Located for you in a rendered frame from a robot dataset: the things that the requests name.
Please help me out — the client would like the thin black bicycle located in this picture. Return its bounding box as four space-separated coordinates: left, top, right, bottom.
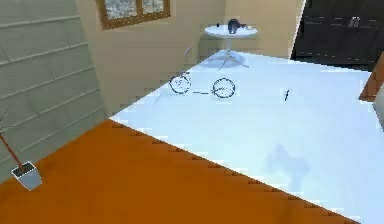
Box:
168 46 237 100

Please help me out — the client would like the dark blue kettle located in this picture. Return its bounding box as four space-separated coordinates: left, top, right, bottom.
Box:
227 18 248 35

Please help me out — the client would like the brown framed window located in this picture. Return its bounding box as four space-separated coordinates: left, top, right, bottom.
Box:
95 0 172 30

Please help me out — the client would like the black shelf cabinet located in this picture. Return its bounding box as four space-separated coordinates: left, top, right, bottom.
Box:
290 0 384 66

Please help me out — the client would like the white pot plant with red stem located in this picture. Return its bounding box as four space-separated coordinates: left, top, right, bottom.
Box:
0 105 43 192

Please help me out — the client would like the brown wooden furniture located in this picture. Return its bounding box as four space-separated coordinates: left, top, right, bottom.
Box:
358 49 384 102

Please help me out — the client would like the white round pedestal table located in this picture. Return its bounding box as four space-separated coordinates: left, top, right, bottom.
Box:
204 24 259 72

